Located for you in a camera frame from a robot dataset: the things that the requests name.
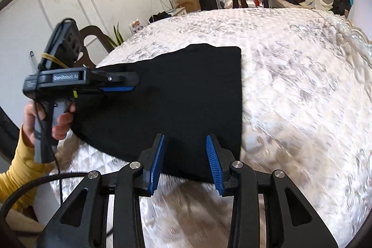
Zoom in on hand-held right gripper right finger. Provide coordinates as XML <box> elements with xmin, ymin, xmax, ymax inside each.
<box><xmin>205</xmin><ymin>133</ymin><xmax>339</xmax><ymax>248</ymax></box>

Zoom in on yellow sleeved left forearm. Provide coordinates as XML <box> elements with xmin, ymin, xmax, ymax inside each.
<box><xmin>0</xmin><ymin>124</ymin><xmax>59</xmax><ymax>211</ymax></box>

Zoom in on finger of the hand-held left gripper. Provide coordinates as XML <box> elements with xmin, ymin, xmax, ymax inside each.
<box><xmin>89</xmin><ymin>71</ymin><xmax>140</xmax><ymax>94</ymax></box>

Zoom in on white quilted tablecloth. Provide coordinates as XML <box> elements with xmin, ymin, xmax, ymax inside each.
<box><xmin>48</xmin><ymin>7</ymin><xmax>372</xmax><ymax>248</ymax></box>

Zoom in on green potted plant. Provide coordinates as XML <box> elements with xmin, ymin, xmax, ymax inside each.
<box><xmin>106</xmin><ymin>22</ymin><xmax>125</xmax><ymax>48</ymax></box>

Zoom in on large black cloth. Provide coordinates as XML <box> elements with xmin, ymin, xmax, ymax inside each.
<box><xmin>331</xmin><ymin>0</ymin><xmax>352</xmax><ymax>16</ymax></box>

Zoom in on thick black cable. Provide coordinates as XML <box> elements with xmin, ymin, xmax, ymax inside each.
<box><xmin>0</xmin><ymin>172</ymin><xmax>90</xmax><ymax>237</ymax></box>

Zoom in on black bag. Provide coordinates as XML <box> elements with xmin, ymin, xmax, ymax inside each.
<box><xmin>148</xmin><ymin>12</ymin><xmax>172</xmax><ymax>23</ymax></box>

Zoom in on person's left hand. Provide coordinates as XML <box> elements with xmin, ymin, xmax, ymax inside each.
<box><xmin>23</xmin><ymin>101</ymin><xmax>76</xmax><ymax>147</ymax></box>

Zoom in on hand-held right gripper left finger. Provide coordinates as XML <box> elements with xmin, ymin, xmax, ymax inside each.
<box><xmin>35</xmin><ymin>133</ymin><xmax>167</xmax><ymax>248</ymax></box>

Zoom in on thin black cable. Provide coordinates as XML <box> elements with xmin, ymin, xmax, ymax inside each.
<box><xmin>55</xmin><ymin>146</ymin><xmax>64</xmax><ymax>206</ymax></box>

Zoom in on black pants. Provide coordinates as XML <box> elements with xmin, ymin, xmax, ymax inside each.
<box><xmin>70</xmin><ymin>44</ymin><xmax>243</xmax><ymax>183</ymax></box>

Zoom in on colourful snack packets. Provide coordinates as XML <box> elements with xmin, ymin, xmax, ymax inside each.
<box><xmin>129</xmin><ymin>20</ymin><xmax>144</xmax><ymax>35</ymax></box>

